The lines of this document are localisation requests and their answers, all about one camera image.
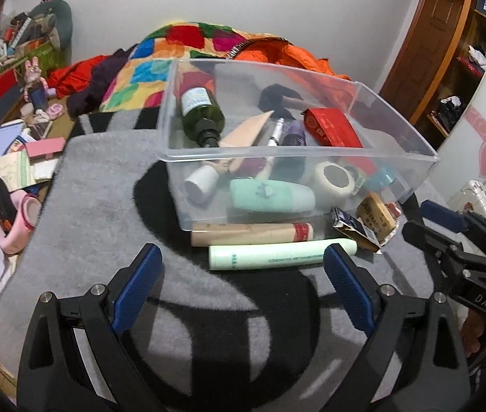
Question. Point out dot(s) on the purple spray bottle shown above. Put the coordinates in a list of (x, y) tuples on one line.
[(291, 168)]

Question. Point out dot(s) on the clear plastic storage bin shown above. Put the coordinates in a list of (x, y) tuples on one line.
[(244, 89)]

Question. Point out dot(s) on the pink bunny toy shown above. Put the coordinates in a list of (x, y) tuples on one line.
[(36, 89)]

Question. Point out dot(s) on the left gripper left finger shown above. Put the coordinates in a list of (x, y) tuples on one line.
[(52, 375)]

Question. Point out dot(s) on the dark green labelled bottle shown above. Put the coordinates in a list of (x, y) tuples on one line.
[(202, 117)]

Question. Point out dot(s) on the beige cosmetic tube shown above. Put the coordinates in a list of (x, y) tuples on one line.
[(201, 184)]

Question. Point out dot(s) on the red garment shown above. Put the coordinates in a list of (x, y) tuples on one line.
[(74, 78)]

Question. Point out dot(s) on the white pen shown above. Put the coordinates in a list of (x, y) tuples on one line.
[(273, 141)]

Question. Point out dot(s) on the blue staples box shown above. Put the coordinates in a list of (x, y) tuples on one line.
[(354, 229)]

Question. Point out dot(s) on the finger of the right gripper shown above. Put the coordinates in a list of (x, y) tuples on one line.
[(470, 224), (445, 258)]

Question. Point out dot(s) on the pink card box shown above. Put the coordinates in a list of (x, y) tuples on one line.
[(45, 148)]

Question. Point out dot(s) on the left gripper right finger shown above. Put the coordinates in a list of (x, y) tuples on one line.
[(413, 356)]

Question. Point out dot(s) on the orange down jacket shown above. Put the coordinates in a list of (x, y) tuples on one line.
[(275, 50)]

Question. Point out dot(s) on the colourful patchwork quilt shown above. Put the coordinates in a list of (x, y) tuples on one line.
[(141, 82)]

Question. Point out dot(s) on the wooden shelf unit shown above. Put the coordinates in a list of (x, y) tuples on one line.
[(461, 79)]

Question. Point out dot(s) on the beige tube red cap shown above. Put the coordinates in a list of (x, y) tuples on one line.
[(206, 234)]

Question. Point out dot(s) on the mint green bottle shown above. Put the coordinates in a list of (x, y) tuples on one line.
[(270, 196)]

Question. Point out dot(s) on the pink headphones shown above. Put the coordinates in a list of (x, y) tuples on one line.
[(19, 212)]

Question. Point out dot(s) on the wooden door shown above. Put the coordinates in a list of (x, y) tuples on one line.
[(427, 49)]

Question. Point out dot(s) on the pale green tube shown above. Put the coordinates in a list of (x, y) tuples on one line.
[(267, 256)]

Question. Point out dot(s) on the teal tape roll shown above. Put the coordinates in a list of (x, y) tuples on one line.
[(381, 179)]

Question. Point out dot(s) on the white bandage roll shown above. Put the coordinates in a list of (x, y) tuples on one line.
[(331, 182)]

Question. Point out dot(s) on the grey neck pillow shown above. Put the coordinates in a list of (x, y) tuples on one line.
[(53, 20)]

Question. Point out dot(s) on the red foil pouch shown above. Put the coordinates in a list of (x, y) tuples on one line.
[(330, 127)]

